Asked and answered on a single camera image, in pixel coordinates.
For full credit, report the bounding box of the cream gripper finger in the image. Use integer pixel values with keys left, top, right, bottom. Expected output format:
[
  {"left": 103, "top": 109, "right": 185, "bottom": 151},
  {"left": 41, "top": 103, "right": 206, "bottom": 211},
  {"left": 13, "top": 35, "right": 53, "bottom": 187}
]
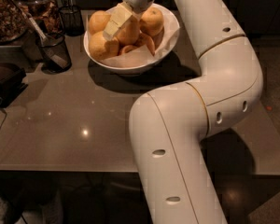
[{"left": 103, "top": 2, "right": 133, "bottom": 41}]

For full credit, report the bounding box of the orange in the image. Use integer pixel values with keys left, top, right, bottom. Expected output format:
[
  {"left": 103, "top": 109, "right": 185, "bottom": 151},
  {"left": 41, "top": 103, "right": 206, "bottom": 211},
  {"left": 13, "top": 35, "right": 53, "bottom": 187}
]
[
  {"left": 139, "top": 7, "right": 164, "bottom": 36},
  {"left": 89, "top": 32, "right": 119, "bottom": 61},
  {"left": 134, "top": 33, "right": 155, "bottom": 55},
  {"left": 116, "top": 17, "right": 140, "bottom": 46},
  {"left": 119, "top": 45, "right": 137, "bottom": 55},
  {"left": 88, "top": 10, "right": 111, "bottom": 35}
]

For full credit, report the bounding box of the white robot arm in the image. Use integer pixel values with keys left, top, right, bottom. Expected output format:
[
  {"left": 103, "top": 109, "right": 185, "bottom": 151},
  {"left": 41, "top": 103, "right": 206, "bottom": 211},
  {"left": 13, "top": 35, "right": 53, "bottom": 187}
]
[{"left": 129, "top": 0, "right": 263, "bottom": 224}]

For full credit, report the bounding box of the white ceramic bowl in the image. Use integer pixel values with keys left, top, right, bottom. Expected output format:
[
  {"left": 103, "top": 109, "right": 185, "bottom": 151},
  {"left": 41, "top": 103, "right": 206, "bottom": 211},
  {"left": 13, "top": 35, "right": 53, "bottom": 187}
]
[{"left": 83, "top": 2, "right": 181, "bottom": 77}]

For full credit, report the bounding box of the black mesh cup far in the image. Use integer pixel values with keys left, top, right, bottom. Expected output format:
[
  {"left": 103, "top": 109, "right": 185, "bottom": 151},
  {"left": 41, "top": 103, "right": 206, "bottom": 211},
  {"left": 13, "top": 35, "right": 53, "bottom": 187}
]
[{"left": 59, "top": 5, "right": 85, "bottom": 36}]

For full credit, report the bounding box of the black mesh cup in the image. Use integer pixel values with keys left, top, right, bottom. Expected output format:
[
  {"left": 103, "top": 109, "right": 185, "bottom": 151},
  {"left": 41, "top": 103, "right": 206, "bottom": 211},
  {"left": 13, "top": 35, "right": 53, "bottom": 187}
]
[
  {"left": 35, "top": 33, "right": 72, "bottom": 73},
  {"left": 59, "top": 5, "right": 85, "bottom": 36}
]

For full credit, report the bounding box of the black mesh cup near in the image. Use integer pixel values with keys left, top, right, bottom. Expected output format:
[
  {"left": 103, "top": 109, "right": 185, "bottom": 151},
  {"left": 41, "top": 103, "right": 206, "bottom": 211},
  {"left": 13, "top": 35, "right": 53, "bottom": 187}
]
[{"left": 35, "top": 33, "right": 72, "bottom": 73}]

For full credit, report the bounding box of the glass jar of dried fruit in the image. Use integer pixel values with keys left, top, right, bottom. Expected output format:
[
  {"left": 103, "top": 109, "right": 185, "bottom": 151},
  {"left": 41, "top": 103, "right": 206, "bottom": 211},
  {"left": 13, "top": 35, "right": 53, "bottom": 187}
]
[{"left": 16, "top": 0, "right": 63, "bottom": 33}]

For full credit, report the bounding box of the metal serving scoop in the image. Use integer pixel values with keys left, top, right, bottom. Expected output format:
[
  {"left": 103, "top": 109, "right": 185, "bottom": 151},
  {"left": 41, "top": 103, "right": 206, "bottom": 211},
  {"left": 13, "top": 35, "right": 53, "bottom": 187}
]
[{"left": 0, "top": 0, "right": 69, "bottom": 70}]

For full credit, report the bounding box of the glass jar of nuts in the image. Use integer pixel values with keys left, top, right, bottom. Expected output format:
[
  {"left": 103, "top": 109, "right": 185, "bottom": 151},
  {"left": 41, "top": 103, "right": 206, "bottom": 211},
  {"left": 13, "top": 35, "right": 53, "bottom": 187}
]
[{"left": 0, "top": 0, "right": 27, "bottom": 44}]

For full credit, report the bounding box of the black device on left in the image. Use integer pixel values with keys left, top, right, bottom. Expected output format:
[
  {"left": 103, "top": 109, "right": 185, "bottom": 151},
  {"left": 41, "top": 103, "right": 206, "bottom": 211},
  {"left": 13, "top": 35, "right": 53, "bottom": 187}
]
[{"left": 0, "top": 63, "right": 26, "bottom": 107}]

